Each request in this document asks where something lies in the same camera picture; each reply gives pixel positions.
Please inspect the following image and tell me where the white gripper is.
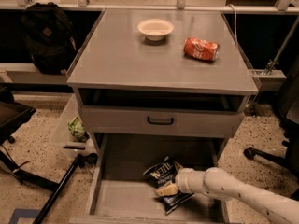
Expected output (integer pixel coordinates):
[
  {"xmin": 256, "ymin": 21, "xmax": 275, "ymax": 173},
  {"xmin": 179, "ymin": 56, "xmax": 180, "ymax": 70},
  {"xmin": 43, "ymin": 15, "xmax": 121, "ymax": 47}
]
[{"xmin": 155, "ymin": 161, "xmax": 205, "ymax": 197}]

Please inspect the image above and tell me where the blue chip bag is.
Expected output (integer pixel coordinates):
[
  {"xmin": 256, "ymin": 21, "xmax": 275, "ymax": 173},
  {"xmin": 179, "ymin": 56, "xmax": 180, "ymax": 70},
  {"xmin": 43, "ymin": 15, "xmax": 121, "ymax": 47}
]
[{"xmin": 143, "ymin": 157, "xmax": 192, "ymax": 215}]

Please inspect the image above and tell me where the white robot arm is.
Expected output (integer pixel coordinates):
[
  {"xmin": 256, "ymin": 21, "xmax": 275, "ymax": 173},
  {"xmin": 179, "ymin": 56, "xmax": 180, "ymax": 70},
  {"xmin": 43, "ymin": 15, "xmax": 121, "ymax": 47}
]
[{"xmin": 154, "ymin": 162, "xmax": 299, "ymax": 224}]

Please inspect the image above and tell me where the open grey middle drawer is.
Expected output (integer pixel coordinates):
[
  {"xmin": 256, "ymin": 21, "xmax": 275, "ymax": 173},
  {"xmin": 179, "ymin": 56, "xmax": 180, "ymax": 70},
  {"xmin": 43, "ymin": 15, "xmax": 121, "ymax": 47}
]
[{"xmin": 70, "ymin": 133, "xmax": 229, "ymax": 224}]

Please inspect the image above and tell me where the closed grey top drawer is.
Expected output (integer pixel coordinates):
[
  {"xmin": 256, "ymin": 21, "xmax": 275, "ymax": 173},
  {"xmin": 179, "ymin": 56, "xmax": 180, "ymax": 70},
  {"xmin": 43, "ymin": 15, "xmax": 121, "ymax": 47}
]
[{"xmin": 79, "ymin": 105, "xmax": 244, "ymax": 138}]

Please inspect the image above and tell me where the grey drawer cabinet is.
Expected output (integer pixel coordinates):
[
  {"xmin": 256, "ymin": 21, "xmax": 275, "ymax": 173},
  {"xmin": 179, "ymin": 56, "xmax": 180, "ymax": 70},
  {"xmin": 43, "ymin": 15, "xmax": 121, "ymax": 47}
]
[{"xmin": 66, "ymin": 8, "xmax": 260, "ymax": 161}]

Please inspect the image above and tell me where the green chip bag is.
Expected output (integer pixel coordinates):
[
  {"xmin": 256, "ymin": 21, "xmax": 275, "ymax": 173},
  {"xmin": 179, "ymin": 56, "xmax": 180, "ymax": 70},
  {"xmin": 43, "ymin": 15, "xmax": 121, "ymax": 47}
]
[{"xmin": 67, "ymin": 117, "xmax": 89, "ymax": 143}]

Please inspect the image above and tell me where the clear plastic bin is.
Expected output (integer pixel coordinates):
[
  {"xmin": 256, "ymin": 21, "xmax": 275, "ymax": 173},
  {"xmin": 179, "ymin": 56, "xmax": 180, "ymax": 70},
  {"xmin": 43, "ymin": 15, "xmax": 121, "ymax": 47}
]
[{"xmin": 51, "ymin": 95, "xmax": 95, "ymax": 158}]

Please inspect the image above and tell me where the red soda can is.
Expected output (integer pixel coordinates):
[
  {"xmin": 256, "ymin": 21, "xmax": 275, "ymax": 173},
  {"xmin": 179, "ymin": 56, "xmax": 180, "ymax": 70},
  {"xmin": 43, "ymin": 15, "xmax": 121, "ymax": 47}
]
[{"xmin": 183, "ymin": 37, "xmax": 220, "ymax": 62}]

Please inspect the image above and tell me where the black office chair right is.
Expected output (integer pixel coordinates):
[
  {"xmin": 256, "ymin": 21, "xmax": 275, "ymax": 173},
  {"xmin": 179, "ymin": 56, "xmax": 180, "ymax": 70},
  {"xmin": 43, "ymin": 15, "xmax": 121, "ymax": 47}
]
[{"xmin": 243, "ymin": 57, "xmax": 299, "ymax": 201}]

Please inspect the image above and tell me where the white bowl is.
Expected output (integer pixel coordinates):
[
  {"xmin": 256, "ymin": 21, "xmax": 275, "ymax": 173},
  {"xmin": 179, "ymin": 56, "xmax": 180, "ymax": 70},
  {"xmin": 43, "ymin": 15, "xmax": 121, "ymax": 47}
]
[{"xmin": 137, "ymin": 19, "xmax": 174, "ymax": 41}]

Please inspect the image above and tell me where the black chair base left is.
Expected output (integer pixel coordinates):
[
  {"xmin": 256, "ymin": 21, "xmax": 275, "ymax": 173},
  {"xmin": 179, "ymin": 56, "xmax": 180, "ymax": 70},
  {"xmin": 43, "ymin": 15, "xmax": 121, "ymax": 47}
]
[{"xmin": 0, "ymin": 87, "xmax": 99, "ymax": 224}]

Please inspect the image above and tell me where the black backpack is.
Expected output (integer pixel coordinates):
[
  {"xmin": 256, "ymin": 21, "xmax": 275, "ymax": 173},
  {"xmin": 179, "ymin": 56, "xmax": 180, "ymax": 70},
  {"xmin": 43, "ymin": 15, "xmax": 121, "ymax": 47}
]
[{"xmin": 20, "ymin": 3, "xmax": 80, "ymax": 75}]

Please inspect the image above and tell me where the black drawer handle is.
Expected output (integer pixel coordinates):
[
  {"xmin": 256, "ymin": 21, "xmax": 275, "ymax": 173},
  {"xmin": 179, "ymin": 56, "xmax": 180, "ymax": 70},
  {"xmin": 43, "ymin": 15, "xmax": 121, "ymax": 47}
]
[{"xmin": 147, "ymin": 117, "xmax": 174, "ymax": 126}]

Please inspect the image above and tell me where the white cable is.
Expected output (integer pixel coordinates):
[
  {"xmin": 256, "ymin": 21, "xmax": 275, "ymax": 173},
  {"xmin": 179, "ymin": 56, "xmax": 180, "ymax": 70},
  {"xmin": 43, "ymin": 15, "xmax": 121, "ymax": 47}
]
[{"xmin": 228, "ymin": 3, "xmax": 239, "ymax": 47}]

